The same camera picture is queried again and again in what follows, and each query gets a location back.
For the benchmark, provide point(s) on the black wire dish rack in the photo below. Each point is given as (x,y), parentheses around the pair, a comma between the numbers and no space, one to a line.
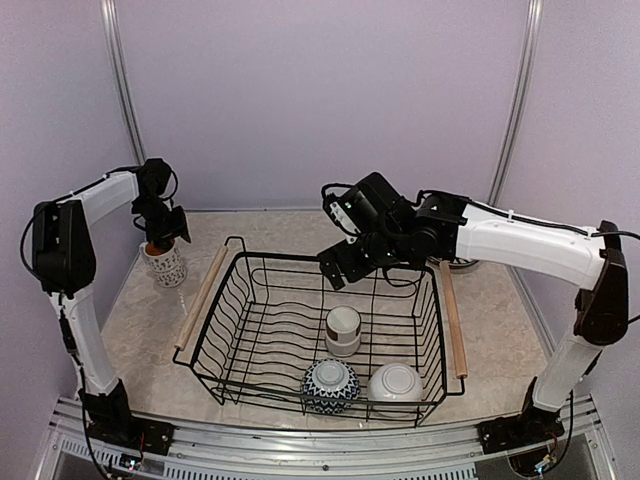
(263,325)

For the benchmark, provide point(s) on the grey deer pattern plate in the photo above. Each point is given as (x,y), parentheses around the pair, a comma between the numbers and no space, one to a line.
(457,265)

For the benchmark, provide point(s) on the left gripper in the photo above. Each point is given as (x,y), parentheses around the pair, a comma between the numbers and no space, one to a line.
(179,228)

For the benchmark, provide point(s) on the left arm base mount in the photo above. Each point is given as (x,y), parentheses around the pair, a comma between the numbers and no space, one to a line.
(135,433)

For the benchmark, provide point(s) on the white brown ceramic cup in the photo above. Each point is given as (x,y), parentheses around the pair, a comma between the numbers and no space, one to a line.
(343,331)

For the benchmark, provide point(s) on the right aluminium corner post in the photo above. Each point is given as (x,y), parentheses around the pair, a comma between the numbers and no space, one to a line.
(519,98)

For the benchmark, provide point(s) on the white floral patterned mug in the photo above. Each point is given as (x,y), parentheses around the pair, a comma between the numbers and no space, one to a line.
(168,269)

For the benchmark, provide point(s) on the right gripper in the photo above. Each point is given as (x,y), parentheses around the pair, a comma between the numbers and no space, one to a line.
(352,270)

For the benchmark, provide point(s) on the left wooden rack handle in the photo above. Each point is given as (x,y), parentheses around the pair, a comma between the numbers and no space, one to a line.
(200,298)

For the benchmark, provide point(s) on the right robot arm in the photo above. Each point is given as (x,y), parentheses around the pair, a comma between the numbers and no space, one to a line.
(384,230)

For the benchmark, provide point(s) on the aluminium corner post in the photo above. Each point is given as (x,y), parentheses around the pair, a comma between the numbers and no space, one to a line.
(519,98)
(118,64)

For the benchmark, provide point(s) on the left aluminium corner post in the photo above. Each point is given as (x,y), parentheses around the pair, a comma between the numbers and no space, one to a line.
(118,64)

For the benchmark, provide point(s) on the wooden rack handle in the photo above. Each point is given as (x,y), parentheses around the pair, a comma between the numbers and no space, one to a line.
(457,341)
(200,298)

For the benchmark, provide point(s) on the aluminium front rail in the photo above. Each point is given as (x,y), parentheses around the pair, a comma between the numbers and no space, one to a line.
(201,450)

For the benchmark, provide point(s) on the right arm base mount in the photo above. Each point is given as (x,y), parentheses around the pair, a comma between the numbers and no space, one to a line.
(520,430)

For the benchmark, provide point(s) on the blue white patterned bowl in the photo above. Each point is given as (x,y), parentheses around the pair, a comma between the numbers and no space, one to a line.
(329,386)

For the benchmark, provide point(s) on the plain white bowl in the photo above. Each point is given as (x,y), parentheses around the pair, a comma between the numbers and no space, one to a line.
(395,382)

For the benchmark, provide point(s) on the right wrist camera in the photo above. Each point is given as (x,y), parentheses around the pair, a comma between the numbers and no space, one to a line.
(339,217)

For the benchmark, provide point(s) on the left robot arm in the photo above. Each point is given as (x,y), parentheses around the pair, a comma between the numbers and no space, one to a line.
(56,248)

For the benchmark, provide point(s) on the right wooden rack handle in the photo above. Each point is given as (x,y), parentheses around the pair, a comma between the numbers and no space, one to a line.
(457,341)

